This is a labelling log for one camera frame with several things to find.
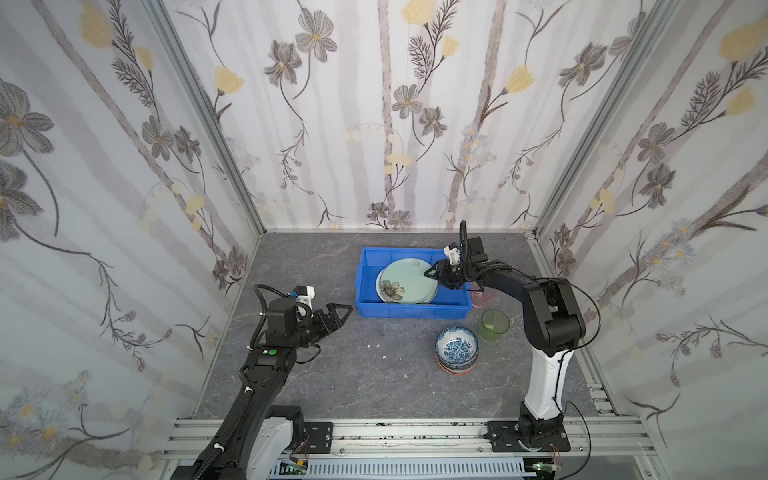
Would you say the light green ceramic plate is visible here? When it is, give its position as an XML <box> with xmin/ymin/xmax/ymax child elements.
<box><xmin>382</xmin><ymin>258</ymin><xmax>438</xmax><ymax>305</ymax></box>

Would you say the blue white patterned bowl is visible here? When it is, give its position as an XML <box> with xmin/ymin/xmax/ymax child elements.
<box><xmin>435</xmin><ymin>326</ymin><xmax>479</xmax><ymax>367</ymax></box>

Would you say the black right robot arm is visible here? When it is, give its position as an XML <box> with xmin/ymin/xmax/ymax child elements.
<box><xmin>425</xmin><ymin>228</ymin><xmax>586</xmax><ymax>452</ymax></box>

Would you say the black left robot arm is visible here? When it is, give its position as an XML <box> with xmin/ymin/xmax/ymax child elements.
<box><xmin>171</xmin><ymin>295</ymin><xmax>354</xmax><ymax>479</ymax></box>

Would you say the blue plastic bin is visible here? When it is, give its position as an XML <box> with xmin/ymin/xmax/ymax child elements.
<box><xmin>355</xmin><ymin>247</ymin><xmax>472</xmax><ymax>320</ymax></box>

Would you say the pink transparent plastic cup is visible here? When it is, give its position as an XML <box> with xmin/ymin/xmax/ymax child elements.
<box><xmin>471</xmin><ymin>288</ymin><xmax>498</xmax><ymax>309</ymax></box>

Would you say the green transparent plastic cup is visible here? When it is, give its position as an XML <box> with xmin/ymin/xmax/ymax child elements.
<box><xmin>478</xmin><ymin>309</ymin><xmax>511</xmax><ymax>343</ymax></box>

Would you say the red patterned bowl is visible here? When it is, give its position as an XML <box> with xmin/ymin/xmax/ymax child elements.
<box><xmin>437</xmin><ymin>358</ymin><xmax>476</xmax><ymax>376</ymax></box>

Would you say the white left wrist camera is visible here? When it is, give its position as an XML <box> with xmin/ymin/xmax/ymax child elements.
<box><xmin>292</xmin><ymin>286</ymin><xmax>315</xmax><ymax>307</ymax></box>

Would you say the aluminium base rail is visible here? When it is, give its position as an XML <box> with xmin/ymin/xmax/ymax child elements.
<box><xmin>161</xmin><ymin>416</ymin><xmax>657</xmax><ymax>461</ymax></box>

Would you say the aluminium corner frame post left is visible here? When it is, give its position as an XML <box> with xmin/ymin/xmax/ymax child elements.
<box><xmin>142</xmin><ymin>0</ymin><xmax>267</xmax><ymax>239</ymax></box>

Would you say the aluminium corner frame post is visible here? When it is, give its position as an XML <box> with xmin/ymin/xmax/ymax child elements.
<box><xmin>532</xmin><ymin>1</ymin><xmax>681</xmax><ymax>239</ymax></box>
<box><xmin>142</xmin><ymin>0</ymin><xmax>267</xmax><ymax>239</ymax></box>

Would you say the aluminium corner frame post right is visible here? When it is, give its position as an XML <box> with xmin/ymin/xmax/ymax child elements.
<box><xmin>532</xmin><ymin>1</ymin><xmax>681</xmax><ymax>239</ymax></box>

